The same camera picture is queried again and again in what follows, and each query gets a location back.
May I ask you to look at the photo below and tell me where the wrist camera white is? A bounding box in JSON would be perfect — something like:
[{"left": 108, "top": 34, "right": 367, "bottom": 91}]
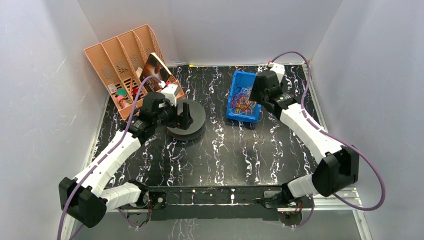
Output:
[
  {"left": 267, "top": 61, "right": 286, "bottom": 84},
  {"left": 160, "top": 83, "right": 180, "bottom": 107}
]

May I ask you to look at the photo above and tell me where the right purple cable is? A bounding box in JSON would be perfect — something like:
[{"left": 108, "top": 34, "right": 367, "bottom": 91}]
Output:
[{"left": 269, "top": 51, "right": 387, "bottom": 212}]

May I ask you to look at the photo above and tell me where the orange file organizer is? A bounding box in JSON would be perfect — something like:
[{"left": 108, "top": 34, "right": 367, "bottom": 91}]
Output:
[{"left": 84, "top": 24, "right": 185, "bottom": 120}]

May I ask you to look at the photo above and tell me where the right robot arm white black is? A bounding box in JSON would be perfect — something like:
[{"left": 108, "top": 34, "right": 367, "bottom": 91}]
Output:
[{"left": 249, "top": 70, "right": 359, "bottom": 207}]

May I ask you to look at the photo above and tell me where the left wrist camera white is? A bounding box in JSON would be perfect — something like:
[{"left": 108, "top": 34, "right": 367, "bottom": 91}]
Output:
[{"left": 160, "top": 83, "right": 180, "bottom": 107}]

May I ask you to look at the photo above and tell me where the green tape roll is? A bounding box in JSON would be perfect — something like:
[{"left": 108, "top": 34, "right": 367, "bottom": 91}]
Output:
[{"left": 115, "top": 88, "right": 127, "bottom": 96}]

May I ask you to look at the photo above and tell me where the blue plastic bin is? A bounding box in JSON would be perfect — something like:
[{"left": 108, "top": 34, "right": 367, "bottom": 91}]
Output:
[{"left": 226, "top": 70, "right": 261, "bottom": 124}]

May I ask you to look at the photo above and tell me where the bundle of coloured wires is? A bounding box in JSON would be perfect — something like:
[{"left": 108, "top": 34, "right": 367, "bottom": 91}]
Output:
[{"left": 230, "top": 85, "right": 258, "bottom": 117}]

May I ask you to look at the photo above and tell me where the grey perforated cable spool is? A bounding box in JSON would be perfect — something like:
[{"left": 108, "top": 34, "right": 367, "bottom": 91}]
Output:
[{"left": 166, "top": 99, "right": 206, "bottom": 141}]

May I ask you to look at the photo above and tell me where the brown book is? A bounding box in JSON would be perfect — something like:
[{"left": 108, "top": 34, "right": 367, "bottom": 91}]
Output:
[{"left": 139, "top": 52, "right": 172, "bottom": 92}]

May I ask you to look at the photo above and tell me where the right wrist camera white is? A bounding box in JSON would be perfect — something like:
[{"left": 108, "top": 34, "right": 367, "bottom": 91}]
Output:
[{"left": 267, "top": 61, "right": 286, "bottom": 84}]

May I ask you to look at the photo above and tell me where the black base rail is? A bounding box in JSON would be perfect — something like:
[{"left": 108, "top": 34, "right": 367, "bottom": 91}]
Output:
[{"left": 149, "top": 185, "right": 289, "bottom": 221}]

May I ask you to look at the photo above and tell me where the red black small item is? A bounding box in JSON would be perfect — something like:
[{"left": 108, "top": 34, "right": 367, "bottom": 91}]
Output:
[{"left": 132, "top": 87, "right": 139, "bottom": 100}]

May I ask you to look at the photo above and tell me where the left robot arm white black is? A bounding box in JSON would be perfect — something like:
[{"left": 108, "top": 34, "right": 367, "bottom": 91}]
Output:
[{"left": 58, "top": 92, "right": 194, "bottom": 228}]

